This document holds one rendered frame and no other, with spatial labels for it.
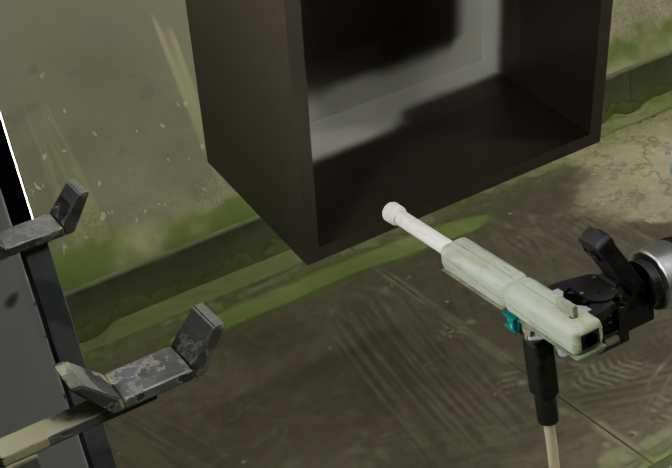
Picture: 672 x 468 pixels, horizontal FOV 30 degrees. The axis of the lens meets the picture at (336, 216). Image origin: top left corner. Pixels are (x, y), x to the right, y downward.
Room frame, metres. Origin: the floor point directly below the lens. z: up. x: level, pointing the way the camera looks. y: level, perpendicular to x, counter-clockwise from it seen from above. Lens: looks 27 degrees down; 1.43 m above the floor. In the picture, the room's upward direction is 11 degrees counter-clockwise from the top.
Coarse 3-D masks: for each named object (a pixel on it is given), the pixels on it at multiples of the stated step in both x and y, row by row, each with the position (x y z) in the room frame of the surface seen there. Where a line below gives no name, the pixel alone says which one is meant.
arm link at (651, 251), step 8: (664, 240) 1.49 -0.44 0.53; (648, 248) 1.48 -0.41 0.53; (656, 248) 1.47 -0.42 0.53; (664, 248) 1.47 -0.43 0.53; (632, 256) 1.49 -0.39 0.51; (640, 256) 1.48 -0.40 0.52; (648, 256) 1.46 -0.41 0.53; (656, 256) 1.45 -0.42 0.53; (664, 256) 1.45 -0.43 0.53; (656, 264) 1.45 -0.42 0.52; (664, 264) 1.44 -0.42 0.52; (664, 272) 1.43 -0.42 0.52; (664, 280) 1.43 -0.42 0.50; (664, 288) 1.43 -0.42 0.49; (664, 296) 1.43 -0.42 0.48; (664, 304) 1.43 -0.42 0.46
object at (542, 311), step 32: (416, 224) 1.63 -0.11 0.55; (448, 256) 1.52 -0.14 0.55; (480, 256) 1.49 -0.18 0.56; (480, 288) 1.45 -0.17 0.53; (512, 288) 1.39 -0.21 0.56; (544, 288) 1.37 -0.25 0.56; (544, 320) 1.32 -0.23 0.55; (576, 320) 1.29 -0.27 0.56; (544, 352) 1.36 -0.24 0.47; (576, 352) 1.27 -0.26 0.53; (544, 384) 1.36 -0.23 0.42; (544, 416) 1.37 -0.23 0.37
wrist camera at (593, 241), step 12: (588, 228) 1.44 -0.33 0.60; (588, 240) 1.42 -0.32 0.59; (600, 240) 1.41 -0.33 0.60; (612, 240) 1.42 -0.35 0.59; (588, 252) 1.42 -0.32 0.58; (600, 252) 1.40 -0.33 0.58; (612, 252) 1.41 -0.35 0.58; (600, 264) 1.44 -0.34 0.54; (612, 264) 1.41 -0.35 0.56; (624, 264) 1.42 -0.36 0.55; (612, 276) 1.43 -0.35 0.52; (624, 276) 1.42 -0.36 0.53; (636, 276) 1.43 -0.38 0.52; (624, 288) 1.43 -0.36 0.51; (636, 288) 1.43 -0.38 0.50
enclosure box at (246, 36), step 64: (192, 0) 1.95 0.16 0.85; (256, 0) 1.73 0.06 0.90; (320, 0) 2.10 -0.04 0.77; (384, 0) 2.17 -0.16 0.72; (448, 0) 2.23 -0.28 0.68; (512, 0) 2.18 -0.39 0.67; (576, 0) 2.02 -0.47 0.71; (256, 64) 1.77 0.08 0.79; (320, 64) 2.12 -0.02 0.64; (384, 64) 2.19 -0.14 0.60; (448, 64) 2.26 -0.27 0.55; (512, 64) 2.20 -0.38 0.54; (576, 64) 2.03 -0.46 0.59; (256, 128) 1.81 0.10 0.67; (320, 128) 2.11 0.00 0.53; (384, 128) 2.09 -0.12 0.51; (448, 128) 2.07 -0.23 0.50; (512, 128) 2.05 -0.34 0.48; (576, 128) 2.03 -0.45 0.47; (256, 192) 1.86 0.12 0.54; (320, 192) 1.92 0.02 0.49; (384, 192) 1.90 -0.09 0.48; (448, 192) 1.88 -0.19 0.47; (320, 256) 1.74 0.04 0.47
